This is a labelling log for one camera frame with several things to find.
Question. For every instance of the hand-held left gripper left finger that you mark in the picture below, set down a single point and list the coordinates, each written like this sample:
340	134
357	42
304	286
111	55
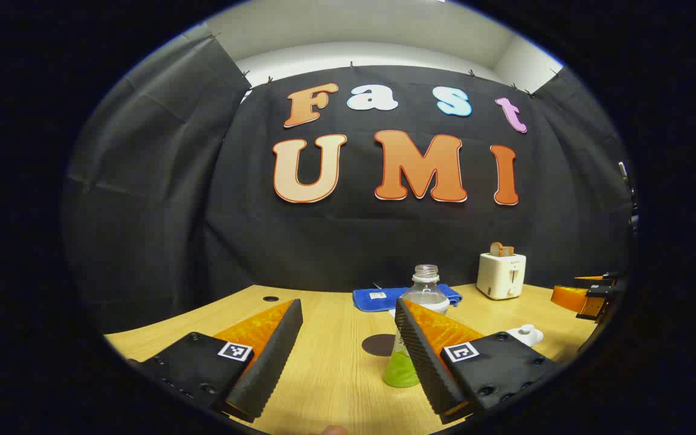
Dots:
269	368

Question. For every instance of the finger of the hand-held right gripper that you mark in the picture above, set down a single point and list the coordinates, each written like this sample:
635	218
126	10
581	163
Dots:
565	297
599	281

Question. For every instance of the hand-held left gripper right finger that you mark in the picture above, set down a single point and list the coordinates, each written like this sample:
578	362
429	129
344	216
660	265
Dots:
423	362

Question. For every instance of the white teacup lid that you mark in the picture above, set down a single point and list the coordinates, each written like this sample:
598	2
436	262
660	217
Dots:
527	330

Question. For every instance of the dark round coaster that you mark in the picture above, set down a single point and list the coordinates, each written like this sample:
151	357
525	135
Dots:
375	344

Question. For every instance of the clear water bottle green label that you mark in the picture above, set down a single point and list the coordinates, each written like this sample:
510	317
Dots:
426	293

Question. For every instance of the cream toaster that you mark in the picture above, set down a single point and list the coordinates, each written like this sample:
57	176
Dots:
499	275

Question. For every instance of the blue towel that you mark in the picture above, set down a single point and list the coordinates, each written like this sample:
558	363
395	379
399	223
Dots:
366	302

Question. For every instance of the black backdrop cloth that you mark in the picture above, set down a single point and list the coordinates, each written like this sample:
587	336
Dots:
354	241

